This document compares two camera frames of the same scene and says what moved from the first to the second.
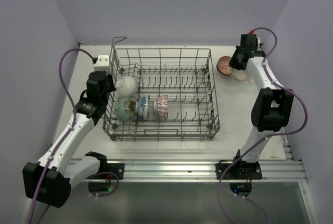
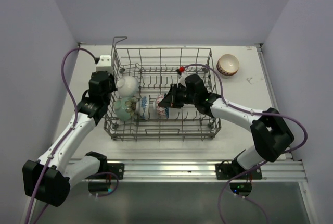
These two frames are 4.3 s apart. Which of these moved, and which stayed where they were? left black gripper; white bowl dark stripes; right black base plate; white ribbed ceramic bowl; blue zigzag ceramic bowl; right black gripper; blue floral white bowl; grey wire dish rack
Moved: white bowl dark stripes; blue zigzag ceramic bowl; right black gripper
Stayed: grey wire dish rack; white ribbed ceramic bowl; blue floral white bowl; right black base plate; left black gripper
